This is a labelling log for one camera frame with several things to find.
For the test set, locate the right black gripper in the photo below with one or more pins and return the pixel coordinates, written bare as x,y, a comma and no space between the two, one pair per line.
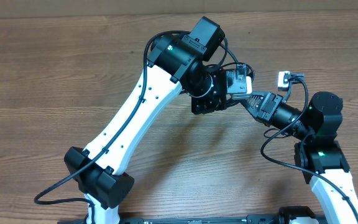
265,106

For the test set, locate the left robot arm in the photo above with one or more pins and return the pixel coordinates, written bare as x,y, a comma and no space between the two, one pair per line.
173,62

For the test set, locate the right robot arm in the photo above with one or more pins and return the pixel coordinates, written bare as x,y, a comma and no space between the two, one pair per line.
317,154

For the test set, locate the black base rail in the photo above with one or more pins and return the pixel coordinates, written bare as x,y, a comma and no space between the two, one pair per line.
285,215

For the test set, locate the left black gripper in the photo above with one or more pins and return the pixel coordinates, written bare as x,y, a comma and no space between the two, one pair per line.
215,102

